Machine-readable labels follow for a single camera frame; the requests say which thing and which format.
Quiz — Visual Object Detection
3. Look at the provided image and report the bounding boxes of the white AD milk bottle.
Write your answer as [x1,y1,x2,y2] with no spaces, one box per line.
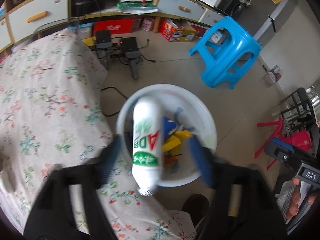
[132,96,163,196]

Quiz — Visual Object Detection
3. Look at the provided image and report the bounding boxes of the right hand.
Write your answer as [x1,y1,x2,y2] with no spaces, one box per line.
[286,178,301,220]

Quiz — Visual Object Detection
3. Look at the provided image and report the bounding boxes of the long low white cabinet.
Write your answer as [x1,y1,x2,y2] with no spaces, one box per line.
[67,0,227,26]

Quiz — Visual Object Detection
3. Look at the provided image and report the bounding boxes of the floral tablecloth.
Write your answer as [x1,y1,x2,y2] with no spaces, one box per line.
[1,29,196,239]

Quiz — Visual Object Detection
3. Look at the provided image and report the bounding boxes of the white trash basin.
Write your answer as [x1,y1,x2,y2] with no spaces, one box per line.
[115,83,218,188]

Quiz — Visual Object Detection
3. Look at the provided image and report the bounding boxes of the yellow snack bag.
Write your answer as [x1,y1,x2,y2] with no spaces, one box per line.
[162,116,194,167]

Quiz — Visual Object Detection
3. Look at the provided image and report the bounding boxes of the red folding rack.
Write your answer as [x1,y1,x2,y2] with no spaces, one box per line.
[254,118,317,171]

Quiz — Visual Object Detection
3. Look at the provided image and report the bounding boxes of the red cardboard box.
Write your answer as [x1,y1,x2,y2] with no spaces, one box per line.
[93,18,141,36]

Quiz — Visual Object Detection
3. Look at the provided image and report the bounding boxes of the white drawer cabinet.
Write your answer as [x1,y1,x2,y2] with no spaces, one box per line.
[1,0,69,51]

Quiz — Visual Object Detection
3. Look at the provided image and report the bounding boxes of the blue plastic stool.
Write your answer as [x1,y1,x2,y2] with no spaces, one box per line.
[188,16,262,89]

